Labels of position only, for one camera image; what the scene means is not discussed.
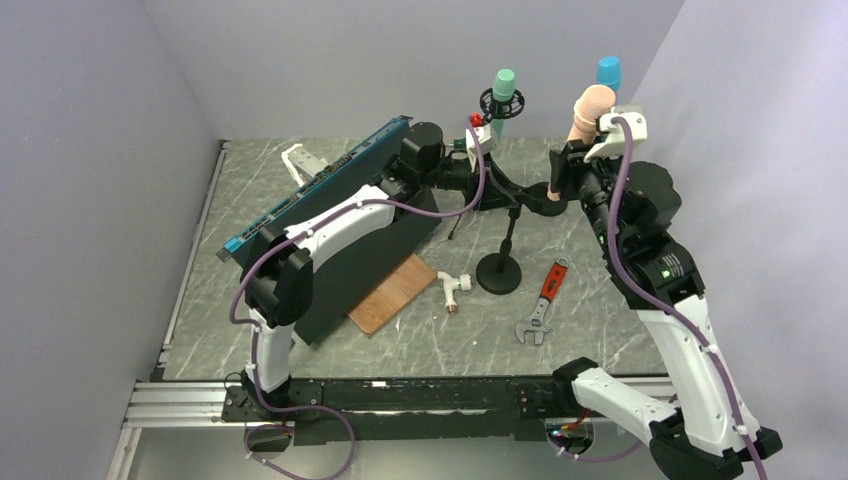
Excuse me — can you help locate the blue microphone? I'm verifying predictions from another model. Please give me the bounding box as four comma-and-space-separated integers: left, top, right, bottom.
595, 56, 622, 92

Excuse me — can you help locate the beige microphone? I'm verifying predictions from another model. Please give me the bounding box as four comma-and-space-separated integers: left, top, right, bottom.
547, 84, 616, 202

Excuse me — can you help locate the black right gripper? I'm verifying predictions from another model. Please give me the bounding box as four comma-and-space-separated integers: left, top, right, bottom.
550, 138, 628, 252

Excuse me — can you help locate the black round-base microphone stand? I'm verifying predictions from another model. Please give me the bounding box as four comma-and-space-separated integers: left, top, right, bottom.
476, 182, 570, 294

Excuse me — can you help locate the white metal bracket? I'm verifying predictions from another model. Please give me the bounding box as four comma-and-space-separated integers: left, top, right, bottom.
280, 143, 328, 186

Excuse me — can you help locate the red handled adjustable wrench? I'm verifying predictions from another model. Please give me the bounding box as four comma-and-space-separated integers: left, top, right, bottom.
515, 258, 569, 346

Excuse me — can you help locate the dark blue-edged network switch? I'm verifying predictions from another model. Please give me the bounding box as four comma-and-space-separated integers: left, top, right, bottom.
217, 116, 444, 344

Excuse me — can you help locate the green microphone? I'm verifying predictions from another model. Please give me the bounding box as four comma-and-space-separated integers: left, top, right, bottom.
490, 68, 516, 140

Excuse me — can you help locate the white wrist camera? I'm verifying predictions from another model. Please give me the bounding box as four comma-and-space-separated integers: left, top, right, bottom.
465, 113, 498, 172
583, 104, 648, 164

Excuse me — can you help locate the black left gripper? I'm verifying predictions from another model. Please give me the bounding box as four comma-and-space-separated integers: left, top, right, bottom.
422, 152, 519, 214

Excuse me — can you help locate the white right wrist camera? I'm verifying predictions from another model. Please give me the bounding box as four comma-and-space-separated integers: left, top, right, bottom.
583, 104, 648, 164

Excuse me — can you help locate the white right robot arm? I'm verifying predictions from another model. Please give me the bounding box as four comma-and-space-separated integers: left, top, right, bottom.
550, 141, 783, 479

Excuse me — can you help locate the black tripod microphone stand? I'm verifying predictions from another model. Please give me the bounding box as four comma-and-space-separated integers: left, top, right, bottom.
447, 215, 463, 240

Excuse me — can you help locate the black mounting base rail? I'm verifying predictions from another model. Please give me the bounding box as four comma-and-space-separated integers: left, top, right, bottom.
220, 375, 584, 446

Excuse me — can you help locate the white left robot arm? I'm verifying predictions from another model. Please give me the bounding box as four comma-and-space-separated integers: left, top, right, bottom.
237, 159, 446, 420

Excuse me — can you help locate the wooden board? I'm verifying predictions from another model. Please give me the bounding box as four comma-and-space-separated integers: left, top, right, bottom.
348, 254, 436, 336

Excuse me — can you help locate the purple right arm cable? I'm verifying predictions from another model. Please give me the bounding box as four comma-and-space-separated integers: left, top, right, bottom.
546, 115, 770, 480

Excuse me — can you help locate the white plastic faucet fitting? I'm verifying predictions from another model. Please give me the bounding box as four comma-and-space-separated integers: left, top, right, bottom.
437, 271, 473, 315

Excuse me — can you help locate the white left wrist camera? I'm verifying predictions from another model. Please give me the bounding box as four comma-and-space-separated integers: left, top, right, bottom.
465, 113, 498, 172

